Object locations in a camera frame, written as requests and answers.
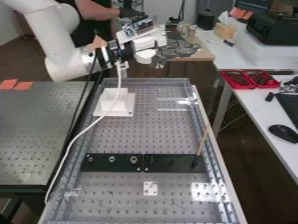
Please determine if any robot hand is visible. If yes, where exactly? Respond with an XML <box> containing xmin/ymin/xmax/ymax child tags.
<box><xmin>116</xmin><ymin>15</ymin><xmax>203</xmax><ymax>68</ymax></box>

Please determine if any wooden desk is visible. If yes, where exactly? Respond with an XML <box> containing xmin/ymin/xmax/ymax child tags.
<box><xmin>127</xmin><ymin>23</ymin><xmax>217</xmax><ymax>80</ymax></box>

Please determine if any person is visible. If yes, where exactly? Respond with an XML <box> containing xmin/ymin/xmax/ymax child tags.
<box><xmin>55</xmin><ymin>0</ymin><xmax>148</xmax><ymax>48</ymax></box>

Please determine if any black speaker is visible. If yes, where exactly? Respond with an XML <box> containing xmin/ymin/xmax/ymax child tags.
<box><xmin>196</xmin><ymin>9</ymin><xmax>217</xmax><ymax>31</ymax></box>

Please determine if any cardboard tissue box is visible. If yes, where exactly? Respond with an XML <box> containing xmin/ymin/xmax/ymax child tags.
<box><xmin>213</xmin><ymin>20</ymin><xmax>239</xmax><ymax>42</ymax></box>

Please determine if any clear box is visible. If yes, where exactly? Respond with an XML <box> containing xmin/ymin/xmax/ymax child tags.
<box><xmin>154</xmin><ymin>84</ymin><xmax>200</xmax><ymax>114</ymax></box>
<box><xmin>39</xmin><ymin>77</ymin><xmax>248</xmax><ymax>224</ymax></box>

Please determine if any small white box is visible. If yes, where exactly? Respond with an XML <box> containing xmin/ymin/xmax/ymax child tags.
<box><xmin>92</xmin><ymin>87</ymin><xmax>138</xmax><ymax>118</ymax></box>

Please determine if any white desk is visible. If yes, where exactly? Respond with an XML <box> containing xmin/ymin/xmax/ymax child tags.
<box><xmin>193</xmin><ymin>25</ymin><xmax>298</xmax><ymax>72</ymax></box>
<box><xmin>212</xmin><ymin>74</ymin><xmax>298</xmax><ymax>188</ymax></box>

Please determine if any red tray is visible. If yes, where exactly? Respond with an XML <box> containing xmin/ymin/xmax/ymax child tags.
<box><xmin>247</xmin><ymin>68</ymin><xmax>283</xmax><ymax>90</ymax></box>
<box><xmin>220</xmin><ymin>69</ymin><xmax>259</xmax><ymax>91</ymax></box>

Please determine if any black case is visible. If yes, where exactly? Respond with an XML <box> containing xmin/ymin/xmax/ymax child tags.
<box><xmin>245</xmin><ymin>9</ymin><xmax>298</xmax><ymax>47</ymax></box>

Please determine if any orange pad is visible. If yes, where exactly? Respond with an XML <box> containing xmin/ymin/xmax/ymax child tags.
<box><xmin>13</xmin><ymin>80</ymin><xmax>35</xmax><ymax>92</ymax></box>
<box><xmin>0</xmin><ymin>78</ymin><xmax>21</xmax><ymax>91</ymax></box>

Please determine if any thin stick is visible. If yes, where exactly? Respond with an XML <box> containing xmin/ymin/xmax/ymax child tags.
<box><xmin>193</xmin><ymin>123</ymin><xmax>213</xmax><ymax>167</ymax></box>

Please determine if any black plate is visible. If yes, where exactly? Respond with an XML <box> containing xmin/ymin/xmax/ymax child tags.
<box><xmin>82</xmin><ymin>152</ymin><xmax>208</xmax><ymax>174</ymax></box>

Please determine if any black keyboard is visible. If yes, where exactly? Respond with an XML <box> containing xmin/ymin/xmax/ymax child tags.
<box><xmin>275</xmin><ymin>92</ymin><xmax>298</xmax><ymax>132</ymax></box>

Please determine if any black mouse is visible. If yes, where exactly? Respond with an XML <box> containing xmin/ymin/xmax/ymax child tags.
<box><xmin>268</xmin><ymin>123</ymin><xmax>298</xmax><ymax>145</ymax></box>

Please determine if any small white square plate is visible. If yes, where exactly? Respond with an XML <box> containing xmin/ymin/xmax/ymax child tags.
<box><xmin>142</xmin><ymin>180</ymin><xmax>160</xmax><ymax>197</ymax></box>

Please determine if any white cable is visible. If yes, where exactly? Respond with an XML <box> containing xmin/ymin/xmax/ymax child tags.
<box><xmin>43</xmin><ymin>60</ymin><xmax>126</xmax><ymax>206</ymax></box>

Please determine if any black cable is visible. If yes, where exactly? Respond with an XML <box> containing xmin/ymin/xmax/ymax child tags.
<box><xmin>44</xmin><ymin>29</ymin><xmax>107</xmax><ymax>201</ymax></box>

